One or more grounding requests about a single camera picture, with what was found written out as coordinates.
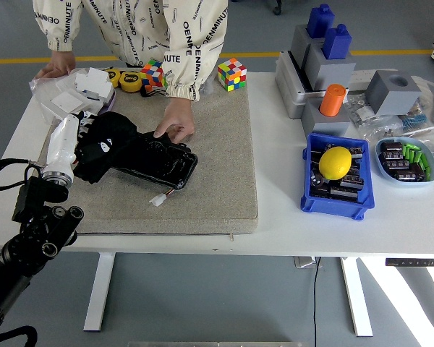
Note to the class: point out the glossy black panel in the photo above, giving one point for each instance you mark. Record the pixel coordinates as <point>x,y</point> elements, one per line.
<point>162,162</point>

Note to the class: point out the black table controller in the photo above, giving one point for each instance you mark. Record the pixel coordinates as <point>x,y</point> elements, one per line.
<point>414,262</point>

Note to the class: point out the yellow lemon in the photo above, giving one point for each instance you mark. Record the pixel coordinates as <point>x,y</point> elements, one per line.
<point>335,162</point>

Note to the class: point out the flat white case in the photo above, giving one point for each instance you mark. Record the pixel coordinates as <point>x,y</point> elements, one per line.
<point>67,101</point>

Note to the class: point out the black rag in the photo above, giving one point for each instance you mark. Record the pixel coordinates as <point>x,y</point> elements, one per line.
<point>108,126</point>

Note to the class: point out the grey-brown mat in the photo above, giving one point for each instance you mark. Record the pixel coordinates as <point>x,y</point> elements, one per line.
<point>217,162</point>

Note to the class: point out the orange cylinder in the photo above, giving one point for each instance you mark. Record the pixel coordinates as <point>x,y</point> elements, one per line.
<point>332,101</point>

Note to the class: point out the person's right hand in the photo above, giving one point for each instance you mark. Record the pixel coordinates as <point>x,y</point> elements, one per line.
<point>59,63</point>

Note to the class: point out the tall grey block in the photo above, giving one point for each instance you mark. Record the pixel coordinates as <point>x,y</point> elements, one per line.
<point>332,74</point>
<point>300,43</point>

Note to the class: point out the green battery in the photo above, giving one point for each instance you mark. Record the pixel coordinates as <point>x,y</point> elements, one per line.
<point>425,162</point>
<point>406,150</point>
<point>412,155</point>
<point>418,156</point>

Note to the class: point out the light blue tray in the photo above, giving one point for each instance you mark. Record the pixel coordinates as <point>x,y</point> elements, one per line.
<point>432,170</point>

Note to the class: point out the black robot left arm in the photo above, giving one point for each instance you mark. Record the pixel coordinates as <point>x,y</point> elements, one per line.
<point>29,231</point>

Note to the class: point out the thin white rod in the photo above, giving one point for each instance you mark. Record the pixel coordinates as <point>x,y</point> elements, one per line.
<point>432,129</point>

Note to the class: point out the white power strip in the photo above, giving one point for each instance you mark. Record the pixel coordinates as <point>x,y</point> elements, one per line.
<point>361,77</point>

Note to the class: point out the person's right forearm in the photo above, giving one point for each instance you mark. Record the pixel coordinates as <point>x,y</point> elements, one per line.
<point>58,25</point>

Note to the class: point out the person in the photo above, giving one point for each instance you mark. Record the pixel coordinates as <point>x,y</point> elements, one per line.
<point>137,29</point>

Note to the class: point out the black chair caster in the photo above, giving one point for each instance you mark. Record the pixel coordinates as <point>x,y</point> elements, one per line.
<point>277,6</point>

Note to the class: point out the blue plastic bin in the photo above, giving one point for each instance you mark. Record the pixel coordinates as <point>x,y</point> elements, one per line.
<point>334,209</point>

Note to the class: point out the multicolour puzzle cube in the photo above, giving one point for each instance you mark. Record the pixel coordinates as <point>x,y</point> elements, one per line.
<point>152,72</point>
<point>232,74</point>

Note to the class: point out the purple bowl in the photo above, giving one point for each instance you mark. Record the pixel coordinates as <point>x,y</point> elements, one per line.
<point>110,103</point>

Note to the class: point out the black cylindrical capacitor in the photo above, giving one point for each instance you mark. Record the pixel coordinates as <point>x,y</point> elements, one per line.
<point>317,179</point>
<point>396,165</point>
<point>356,151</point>
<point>390,146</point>
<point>351,183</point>
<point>408,175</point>
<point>392,155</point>
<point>343,194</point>

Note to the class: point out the blue resistor bundle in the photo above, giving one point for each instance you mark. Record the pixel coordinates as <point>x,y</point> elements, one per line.
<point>414,121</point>

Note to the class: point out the person's left forearm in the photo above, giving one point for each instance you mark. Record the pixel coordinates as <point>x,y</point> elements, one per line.
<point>191,68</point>

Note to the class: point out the blue block with knob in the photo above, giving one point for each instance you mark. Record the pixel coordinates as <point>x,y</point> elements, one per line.
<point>320,21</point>
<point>337,43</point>

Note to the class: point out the bag of small screws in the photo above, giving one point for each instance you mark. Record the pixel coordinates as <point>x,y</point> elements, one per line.
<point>385,130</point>

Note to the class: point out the grey cube with hole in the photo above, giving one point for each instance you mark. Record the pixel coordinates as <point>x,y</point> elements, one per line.
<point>390,97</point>

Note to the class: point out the grey enclosure box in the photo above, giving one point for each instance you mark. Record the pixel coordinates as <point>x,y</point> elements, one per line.
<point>287,90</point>

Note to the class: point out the person's left hand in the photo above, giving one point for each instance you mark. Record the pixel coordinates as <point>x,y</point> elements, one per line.
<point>178,117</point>

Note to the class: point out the white cardboard box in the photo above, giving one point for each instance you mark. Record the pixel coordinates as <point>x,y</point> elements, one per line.
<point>94,81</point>

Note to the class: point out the yellow tape measure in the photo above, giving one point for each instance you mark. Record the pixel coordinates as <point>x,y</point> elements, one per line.
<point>130,81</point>
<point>113,76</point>

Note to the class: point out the white table leg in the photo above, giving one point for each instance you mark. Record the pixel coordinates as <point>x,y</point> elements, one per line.
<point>99,292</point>
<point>358,300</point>

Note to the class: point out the clear plastic bag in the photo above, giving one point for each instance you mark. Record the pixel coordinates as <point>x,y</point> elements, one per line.
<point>45,90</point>

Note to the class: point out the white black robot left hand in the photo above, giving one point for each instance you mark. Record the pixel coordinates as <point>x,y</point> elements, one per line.
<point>63,144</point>

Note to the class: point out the grey box under table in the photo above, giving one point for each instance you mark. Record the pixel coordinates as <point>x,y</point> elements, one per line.
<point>304,262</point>

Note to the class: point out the bag of metal parts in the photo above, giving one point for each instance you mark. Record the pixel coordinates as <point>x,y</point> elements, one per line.
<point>360,110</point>

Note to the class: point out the low grey block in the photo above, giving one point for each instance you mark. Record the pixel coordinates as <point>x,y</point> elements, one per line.
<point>329,126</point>

